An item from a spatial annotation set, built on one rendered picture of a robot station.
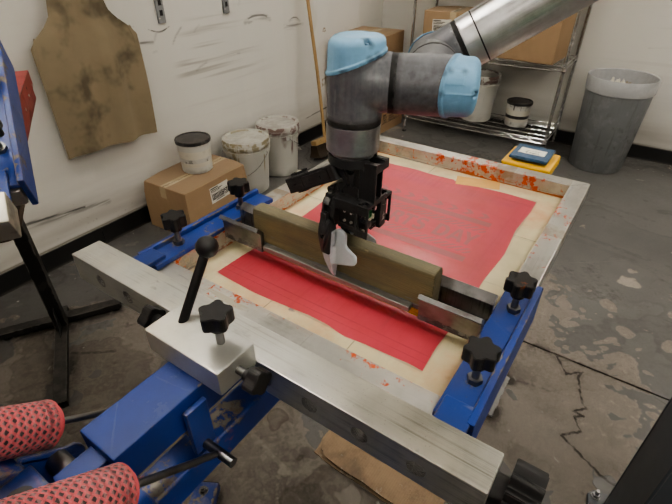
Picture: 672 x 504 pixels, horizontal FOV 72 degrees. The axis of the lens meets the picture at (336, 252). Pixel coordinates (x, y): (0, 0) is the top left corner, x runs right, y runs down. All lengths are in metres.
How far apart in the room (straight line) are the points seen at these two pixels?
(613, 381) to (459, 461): 1.73
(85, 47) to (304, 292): 2.07
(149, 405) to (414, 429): 0.29
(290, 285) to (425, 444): 0.41
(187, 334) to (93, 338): 1.76
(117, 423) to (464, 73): 0.55
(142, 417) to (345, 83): 0.45
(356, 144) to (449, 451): 0.38
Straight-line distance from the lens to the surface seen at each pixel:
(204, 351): 0.55
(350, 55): 0.60
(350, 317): 0.75
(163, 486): 0.66
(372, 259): 0.72
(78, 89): 2.63
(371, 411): 0.52
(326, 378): 0.55
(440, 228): 0.99
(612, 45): 4.27
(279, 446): 1.75
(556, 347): 2.24
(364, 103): 0.61
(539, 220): 1.09
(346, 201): 0.67
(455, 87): 0.61
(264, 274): 0.85
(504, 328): 0.71
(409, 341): 0.72
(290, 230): 0.80
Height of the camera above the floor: 1.46
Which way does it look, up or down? 34 degrees down
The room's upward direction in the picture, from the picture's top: straight up
